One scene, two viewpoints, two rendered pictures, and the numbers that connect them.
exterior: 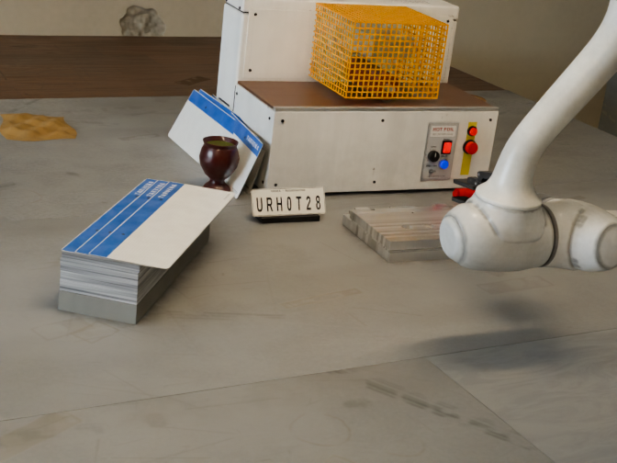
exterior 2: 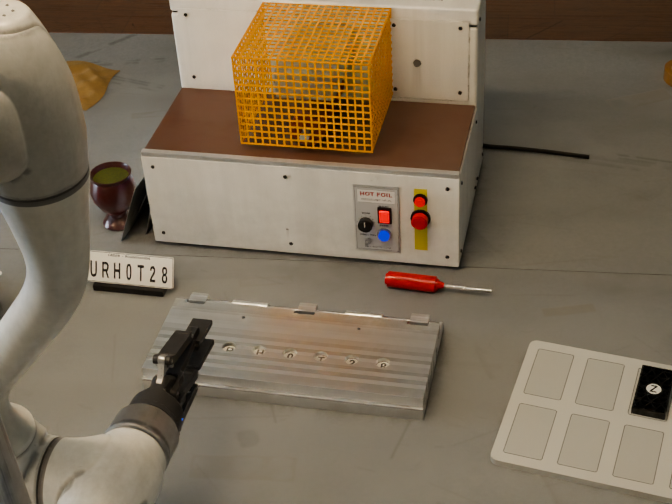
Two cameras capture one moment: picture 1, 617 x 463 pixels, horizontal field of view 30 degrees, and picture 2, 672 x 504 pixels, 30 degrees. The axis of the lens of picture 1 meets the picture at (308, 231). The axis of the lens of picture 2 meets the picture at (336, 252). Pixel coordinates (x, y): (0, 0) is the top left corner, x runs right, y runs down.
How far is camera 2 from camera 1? 1.82 m
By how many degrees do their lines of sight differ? 39
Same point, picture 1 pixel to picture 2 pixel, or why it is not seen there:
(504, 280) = (239, 455)
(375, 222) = (171, 328)
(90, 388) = not seen: outside the picture
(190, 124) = not seen: hidden behind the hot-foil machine
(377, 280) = (90, 418)
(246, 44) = (183, 48)
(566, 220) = (54, 481)
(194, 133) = not seen: hidden behind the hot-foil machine
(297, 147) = (179, 196)
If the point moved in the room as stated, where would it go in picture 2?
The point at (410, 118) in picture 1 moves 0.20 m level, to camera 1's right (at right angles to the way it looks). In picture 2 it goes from (325, 178) to (423, 216)
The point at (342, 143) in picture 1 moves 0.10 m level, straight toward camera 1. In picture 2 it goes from (237, 197) to (197, 225)
